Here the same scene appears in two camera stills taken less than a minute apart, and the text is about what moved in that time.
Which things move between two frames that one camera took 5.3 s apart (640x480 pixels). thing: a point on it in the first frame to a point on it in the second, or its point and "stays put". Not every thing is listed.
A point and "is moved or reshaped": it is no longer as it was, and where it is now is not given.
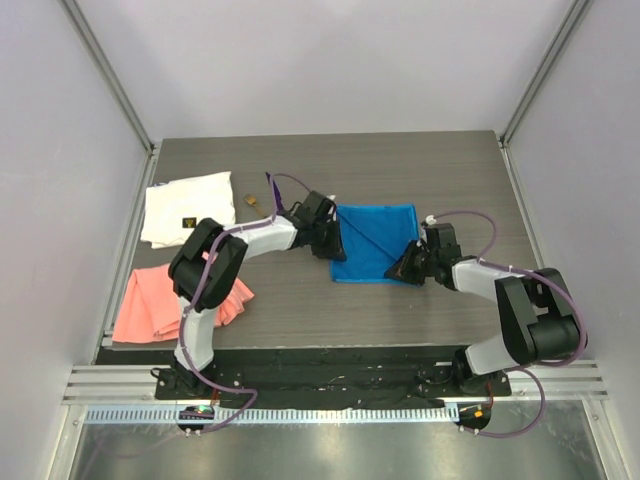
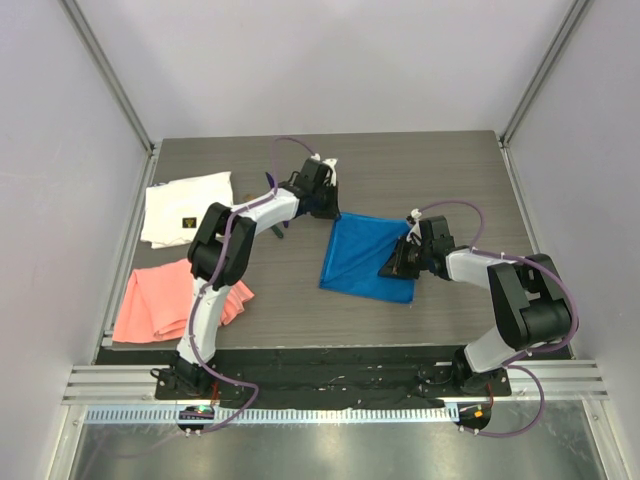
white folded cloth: x=173 y=210 stays put
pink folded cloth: x=151 y=307 stays put
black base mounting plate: x=316 y=377 stays put
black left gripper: x=335 y=250 to x=332 y=211
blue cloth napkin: x=373 y=237 is moved or reshaped
